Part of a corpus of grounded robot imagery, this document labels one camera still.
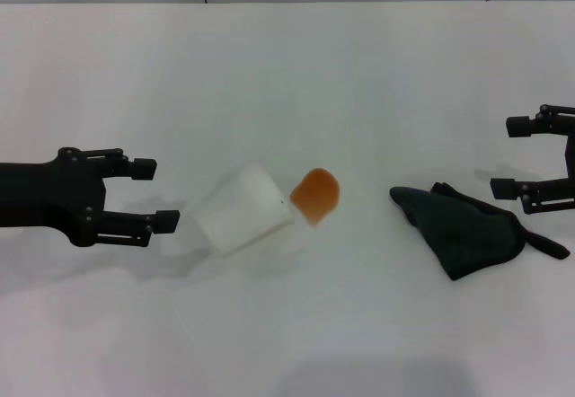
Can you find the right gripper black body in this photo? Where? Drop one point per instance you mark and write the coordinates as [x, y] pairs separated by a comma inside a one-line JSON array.
[[570, 154]]

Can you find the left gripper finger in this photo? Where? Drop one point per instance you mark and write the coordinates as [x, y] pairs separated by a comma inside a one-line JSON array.
[[144, 169], [164, 222]]

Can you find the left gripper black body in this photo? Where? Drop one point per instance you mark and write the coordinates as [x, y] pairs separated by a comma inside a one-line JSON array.
[[49, 195]]

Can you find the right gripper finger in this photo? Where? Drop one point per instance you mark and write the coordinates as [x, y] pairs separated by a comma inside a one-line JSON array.
[[521, 126], [505, 188]]

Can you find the dark blue rag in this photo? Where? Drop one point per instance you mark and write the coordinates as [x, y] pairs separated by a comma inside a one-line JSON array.
[[467, 231]]

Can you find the brown water stain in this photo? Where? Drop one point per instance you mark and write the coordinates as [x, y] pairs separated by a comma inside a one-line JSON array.
[[314, 195]]

